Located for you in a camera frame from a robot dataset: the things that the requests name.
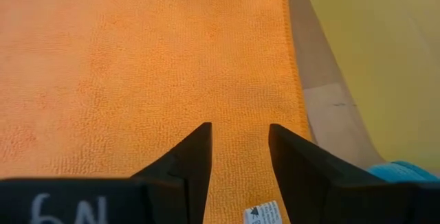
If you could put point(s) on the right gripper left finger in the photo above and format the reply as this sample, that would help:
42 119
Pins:
165 196

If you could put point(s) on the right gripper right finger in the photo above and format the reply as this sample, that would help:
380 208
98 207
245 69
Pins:
326 189

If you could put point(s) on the blue microfiber towel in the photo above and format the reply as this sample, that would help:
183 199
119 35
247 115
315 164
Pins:
398 172

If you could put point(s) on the orange microfiber towel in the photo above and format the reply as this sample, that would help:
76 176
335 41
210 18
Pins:
137 62

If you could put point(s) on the yellow translucent plastic bin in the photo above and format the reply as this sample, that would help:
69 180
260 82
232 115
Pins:
395 62

